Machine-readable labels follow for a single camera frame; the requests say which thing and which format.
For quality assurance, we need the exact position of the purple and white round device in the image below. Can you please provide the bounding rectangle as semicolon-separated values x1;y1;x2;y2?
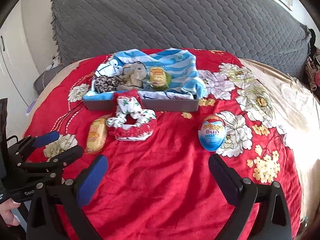
26;99;38;116

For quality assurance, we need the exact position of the white cable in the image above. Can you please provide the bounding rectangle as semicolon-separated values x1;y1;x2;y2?
42;65;54;85

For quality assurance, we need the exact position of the pile of clothes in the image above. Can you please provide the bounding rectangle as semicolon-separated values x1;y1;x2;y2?
304;29;320;92

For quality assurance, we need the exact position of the blue striped cloth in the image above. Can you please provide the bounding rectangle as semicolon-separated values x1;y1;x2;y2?
85;47;207;100

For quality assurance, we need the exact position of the yellow snack cake packet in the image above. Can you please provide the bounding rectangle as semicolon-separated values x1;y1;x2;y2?
85;115;111;154
149;67;167;88

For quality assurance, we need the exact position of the grey cushioned stool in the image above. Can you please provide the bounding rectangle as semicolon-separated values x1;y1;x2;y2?
34;65;64;94

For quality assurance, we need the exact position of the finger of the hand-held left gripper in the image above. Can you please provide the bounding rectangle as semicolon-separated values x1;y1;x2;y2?
15;131;60;160
17;145;84;178

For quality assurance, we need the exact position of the red and white floral scrunchie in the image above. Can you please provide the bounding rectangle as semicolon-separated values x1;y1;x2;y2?
106;89;157;141

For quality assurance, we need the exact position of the grey storage box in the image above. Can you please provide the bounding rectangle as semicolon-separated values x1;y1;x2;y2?
82;90;200;112

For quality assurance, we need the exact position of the red floral blanket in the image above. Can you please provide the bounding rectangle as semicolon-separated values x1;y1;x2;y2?
21;49;303;240

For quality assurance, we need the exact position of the blue and red toy egg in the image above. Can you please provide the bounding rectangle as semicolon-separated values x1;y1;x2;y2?
197;115;227;152

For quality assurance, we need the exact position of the grey quilted sofa cover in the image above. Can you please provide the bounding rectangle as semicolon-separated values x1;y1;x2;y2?
51;0;313;65

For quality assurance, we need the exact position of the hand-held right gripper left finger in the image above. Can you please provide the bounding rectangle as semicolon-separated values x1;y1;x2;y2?
26;155;108;240

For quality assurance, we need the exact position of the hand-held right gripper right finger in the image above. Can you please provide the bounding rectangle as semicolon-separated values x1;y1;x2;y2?
208;154;292;240

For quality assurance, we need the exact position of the beige sheer scrunchie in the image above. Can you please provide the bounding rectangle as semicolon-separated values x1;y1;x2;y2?
117;61;150;91

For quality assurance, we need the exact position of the leopard print scrunchie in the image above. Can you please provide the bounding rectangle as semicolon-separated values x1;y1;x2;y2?
95;76;121;93

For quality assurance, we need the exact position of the person's left hand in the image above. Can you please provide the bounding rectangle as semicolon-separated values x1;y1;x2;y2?
0;200;22;227

